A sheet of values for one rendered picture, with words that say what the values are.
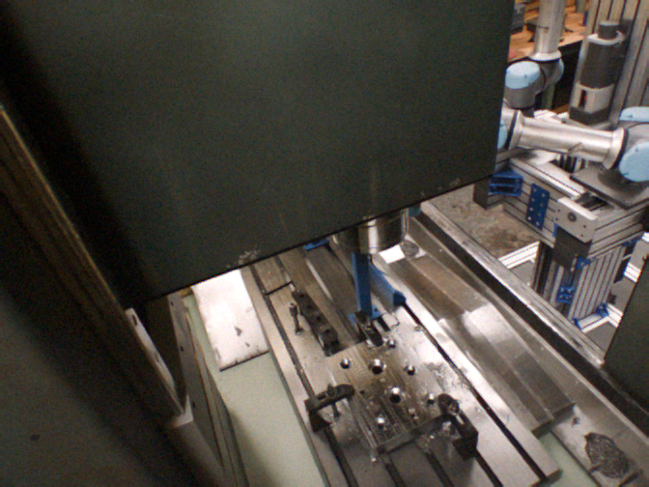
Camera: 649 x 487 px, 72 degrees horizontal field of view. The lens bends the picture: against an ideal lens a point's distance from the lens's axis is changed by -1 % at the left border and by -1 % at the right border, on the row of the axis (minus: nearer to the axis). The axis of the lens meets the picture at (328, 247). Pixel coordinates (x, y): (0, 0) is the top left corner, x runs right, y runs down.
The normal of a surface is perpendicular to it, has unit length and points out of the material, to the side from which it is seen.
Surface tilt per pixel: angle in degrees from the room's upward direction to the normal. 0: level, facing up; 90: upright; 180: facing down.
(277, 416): 0
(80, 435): 90
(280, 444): 0
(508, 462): 0
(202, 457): 90
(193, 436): 90
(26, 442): 90
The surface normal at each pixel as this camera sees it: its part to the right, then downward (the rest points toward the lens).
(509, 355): -0.07, -0.69
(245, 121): 0.39, 0.55
